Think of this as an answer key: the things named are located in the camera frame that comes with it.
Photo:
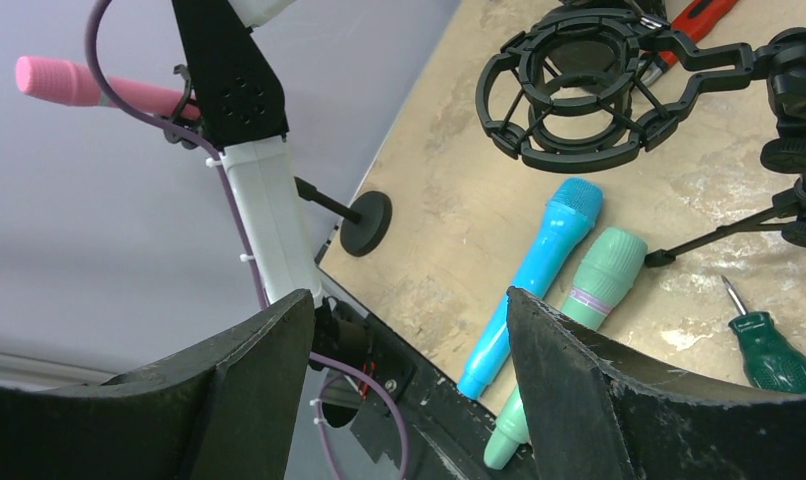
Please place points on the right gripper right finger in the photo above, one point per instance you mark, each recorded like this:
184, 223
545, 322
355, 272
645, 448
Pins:
598, 409

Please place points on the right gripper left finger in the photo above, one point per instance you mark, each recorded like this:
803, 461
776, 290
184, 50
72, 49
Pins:
224, 408

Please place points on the mint green microphone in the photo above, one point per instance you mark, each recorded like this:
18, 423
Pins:
603, 278

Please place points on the blue microphone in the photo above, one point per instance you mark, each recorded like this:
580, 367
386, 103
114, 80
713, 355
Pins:
569, 216

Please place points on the black tripod shock-mount stand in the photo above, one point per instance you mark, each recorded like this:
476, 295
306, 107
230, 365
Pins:
588, 90

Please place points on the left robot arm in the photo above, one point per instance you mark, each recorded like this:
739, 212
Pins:
242, 107

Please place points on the pink microphone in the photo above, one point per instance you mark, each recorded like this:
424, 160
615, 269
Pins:
70, 84

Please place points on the green stubby screwdriver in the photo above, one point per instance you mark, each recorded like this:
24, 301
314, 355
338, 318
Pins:
770, 362

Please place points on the red adjustable wrench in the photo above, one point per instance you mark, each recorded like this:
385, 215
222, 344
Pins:
696, 21

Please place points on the black shock-mount left stand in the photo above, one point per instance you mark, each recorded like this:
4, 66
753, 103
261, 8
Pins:
364, 223

